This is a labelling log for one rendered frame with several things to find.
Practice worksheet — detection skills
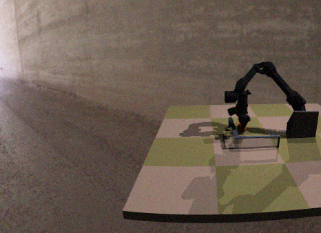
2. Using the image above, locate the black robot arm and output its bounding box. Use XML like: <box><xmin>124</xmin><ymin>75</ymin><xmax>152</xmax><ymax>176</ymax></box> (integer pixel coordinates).
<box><xmin>225</xmin><ymin>61</ymin><xmax>306</xmax><ymax>116</ymax></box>

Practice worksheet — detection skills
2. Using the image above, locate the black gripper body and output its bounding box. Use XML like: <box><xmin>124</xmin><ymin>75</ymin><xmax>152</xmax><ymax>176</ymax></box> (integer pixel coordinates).
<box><xmin>238</xmin><ymin>103</ymin><xmax>250</xmax><ymax>121</ymax></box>

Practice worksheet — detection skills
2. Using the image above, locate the clear l-shaped low wall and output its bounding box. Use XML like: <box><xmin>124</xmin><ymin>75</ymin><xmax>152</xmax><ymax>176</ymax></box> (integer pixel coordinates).
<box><xmin>229</xmin><ymin>121</ymin><xmax>280</xmax><ymax>149</ymax></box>

